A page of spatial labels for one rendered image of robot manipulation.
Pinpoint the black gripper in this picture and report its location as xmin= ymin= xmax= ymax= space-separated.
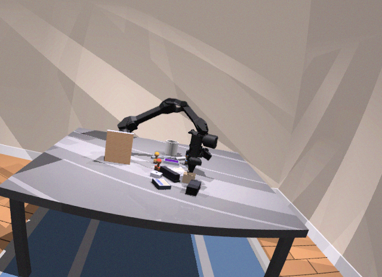
xmin=186 ymin=144 xmax=202 ymax=173

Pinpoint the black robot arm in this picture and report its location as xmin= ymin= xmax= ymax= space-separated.
xmin=117 ymin=98 xmax=218 ymax=161

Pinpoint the white mug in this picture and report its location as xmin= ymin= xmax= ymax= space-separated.
xmin=164 ymin=140 xmax=178 ymax=156

